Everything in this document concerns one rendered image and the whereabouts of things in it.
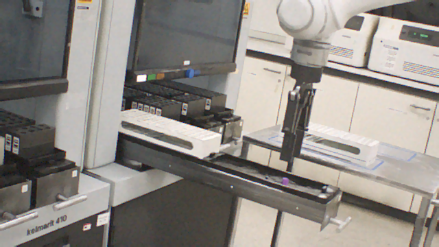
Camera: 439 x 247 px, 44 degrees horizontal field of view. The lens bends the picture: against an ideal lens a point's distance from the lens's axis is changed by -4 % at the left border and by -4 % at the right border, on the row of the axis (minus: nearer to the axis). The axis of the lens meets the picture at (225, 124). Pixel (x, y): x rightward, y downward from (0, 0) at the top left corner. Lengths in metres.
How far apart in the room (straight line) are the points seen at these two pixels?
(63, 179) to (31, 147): 0.10
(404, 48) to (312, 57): 2.36
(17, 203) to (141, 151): 0.46
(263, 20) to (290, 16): 3.49
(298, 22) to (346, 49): 2.62
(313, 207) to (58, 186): 0.59
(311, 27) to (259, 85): 2.84
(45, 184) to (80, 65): 0.31
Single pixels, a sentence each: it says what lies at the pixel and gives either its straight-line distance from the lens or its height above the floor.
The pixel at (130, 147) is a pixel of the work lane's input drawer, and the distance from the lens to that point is 1.56.
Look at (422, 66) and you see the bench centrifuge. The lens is 3.62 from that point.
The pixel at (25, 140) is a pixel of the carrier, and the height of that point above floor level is 0.87.
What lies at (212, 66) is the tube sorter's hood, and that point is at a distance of 1.87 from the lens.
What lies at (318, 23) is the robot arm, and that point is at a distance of 1.11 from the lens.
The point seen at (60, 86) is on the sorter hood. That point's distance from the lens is 1.30.
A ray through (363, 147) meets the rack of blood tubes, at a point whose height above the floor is 0.87.
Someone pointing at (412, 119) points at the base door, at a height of 0.67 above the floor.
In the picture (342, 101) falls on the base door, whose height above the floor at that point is 0.67.
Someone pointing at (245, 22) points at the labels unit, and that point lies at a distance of 2.09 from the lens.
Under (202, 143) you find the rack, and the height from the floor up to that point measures 0.86.
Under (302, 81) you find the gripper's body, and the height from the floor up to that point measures 1.07.
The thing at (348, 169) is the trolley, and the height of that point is 0.81.
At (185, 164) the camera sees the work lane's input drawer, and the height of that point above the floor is 0.79.
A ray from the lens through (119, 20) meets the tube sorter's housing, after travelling 1.46.
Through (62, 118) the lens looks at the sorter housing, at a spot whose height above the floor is 0.90.
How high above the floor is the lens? 1.25
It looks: 13 degrees down
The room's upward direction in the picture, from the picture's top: 10 degrees clockwise
